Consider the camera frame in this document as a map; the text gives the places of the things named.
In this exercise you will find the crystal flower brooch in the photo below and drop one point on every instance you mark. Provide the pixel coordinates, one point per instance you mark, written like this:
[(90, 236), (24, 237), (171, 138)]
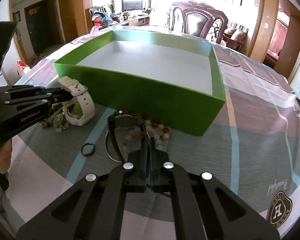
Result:
[(55, 119)]

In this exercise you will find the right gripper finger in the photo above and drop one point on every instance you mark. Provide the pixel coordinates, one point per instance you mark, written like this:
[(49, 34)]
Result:
[(53, 91), (67, 96)]

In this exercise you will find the black wrist watch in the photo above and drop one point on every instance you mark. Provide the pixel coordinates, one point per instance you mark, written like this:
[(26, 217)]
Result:
[(131, 123)]

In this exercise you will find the patterned bed sheet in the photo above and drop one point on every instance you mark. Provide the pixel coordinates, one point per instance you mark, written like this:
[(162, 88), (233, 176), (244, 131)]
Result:
[(252, 146)]

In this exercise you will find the carved wooden chair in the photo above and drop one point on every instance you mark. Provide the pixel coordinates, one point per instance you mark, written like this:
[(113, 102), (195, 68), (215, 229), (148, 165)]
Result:
[(196, 19)]

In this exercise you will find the wooden tv cabinet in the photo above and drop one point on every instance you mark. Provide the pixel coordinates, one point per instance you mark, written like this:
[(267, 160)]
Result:
[(138, 20)]

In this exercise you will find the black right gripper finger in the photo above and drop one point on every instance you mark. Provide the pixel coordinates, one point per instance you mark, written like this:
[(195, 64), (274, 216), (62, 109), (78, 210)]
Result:
[(93, 207), (205, 208)]

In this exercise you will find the brown leather armchair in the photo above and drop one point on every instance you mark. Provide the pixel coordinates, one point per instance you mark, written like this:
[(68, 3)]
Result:
[(234, 38)]

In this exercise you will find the dark wooden door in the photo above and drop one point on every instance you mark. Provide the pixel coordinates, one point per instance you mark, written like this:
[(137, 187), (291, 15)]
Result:
[(38, 25)]

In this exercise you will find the white wrist watch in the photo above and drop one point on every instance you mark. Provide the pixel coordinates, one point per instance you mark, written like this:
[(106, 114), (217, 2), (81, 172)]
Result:
[(80, 109)]

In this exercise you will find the silver bangle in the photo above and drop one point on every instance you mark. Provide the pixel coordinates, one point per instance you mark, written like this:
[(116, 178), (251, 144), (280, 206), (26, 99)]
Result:
[(112, 149)]

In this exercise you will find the person's hand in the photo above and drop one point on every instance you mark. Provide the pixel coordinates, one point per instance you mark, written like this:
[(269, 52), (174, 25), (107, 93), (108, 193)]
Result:
[(5, 156)]

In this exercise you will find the green cardboard box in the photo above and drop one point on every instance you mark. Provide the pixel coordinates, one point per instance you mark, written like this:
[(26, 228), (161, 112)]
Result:
[(174, 79)]

